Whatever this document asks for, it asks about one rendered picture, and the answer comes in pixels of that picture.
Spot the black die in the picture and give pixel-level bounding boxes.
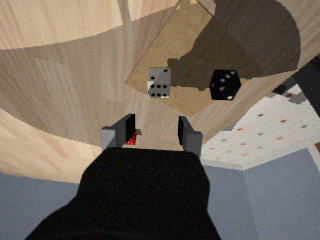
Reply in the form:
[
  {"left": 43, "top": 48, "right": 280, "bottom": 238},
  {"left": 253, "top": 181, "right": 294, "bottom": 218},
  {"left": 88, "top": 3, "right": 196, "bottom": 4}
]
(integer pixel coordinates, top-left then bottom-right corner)
[{"left": 209, "top": 70, "right": 241, "bottom": 101}]

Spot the grey die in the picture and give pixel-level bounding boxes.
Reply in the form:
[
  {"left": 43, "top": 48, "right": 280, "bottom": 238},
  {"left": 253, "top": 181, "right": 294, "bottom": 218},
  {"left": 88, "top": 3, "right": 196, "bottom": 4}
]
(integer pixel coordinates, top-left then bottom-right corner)
[{"left": 147, "top": 68, "right": 171, "bottom": 98}]

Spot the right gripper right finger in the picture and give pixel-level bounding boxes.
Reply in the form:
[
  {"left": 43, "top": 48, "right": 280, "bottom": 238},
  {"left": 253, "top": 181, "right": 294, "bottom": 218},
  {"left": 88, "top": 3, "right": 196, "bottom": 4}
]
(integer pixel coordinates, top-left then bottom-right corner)
[{"left": 178, "top": 116, "right": 203, "bottom": 159}]

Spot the red die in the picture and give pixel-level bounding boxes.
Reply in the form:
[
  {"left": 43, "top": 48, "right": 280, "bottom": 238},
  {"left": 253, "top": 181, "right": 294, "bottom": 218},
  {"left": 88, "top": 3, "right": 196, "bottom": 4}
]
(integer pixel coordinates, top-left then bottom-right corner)
[{"left": 125, "top": 129, "right": 137, "bottom": 145}]

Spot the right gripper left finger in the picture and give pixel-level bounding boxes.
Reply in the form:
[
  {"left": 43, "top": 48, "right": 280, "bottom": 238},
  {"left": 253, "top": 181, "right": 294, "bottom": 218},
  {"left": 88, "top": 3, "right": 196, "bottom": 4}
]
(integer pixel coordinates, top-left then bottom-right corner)
[{"left": 100, "top": 113, "right": 135, "bottom": 152}]

